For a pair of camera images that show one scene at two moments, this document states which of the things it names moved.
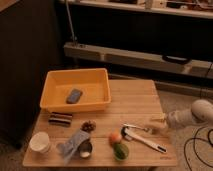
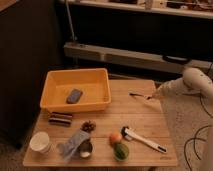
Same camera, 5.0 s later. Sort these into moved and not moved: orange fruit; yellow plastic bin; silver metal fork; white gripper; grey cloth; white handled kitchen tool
Moved: white gripper; silver metal fork
Not moved: white handled kitchen tool; orange fruit; yellow plastic bin; grey cloth
